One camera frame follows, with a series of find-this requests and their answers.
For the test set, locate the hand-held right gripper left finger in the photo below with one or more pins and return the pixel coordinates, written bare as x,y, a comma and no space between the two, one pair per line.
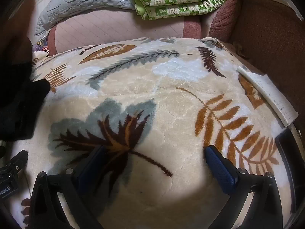
93,169

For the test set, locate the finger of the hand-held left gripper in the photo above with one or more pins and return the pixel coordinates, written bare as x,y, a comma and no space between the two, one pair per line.
17,158

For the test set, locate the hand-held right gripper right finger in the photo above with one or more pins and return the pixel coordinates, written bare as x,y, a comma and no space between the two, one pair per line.
219,169

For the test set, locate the black pants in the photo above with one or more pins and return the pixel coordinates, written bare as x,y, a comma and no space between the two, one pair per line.
19,105

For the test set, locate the dark flat object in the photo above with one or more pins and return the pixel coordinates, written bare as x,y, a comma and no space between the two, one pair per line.
288,148

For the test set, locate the white paper sheet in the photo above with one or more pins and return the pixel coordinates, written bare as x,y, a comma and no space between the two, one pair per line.
274,95

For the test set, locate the leaf print fleece blanket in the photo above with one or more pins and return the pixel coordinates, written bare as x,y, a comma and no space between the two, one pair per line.
154,88

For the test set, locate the colourful packets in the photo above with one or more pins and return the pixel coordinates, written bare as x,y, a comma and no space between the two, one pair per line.
40,45

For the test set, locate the brown wooden board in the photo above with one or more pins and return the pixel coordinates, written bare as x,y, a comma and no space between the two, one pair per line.
269,40

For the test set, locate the pink pillow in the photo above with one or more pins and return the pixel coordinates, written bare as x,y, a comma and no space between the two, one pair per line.
107,26

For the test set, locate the grey quilted blanket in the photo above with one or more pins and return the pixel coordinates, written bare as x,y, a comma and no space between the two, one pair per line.
83,0

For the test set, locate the green patterned quilt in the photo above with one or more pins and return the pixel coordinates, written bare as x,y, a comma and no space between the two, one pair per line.
178,2

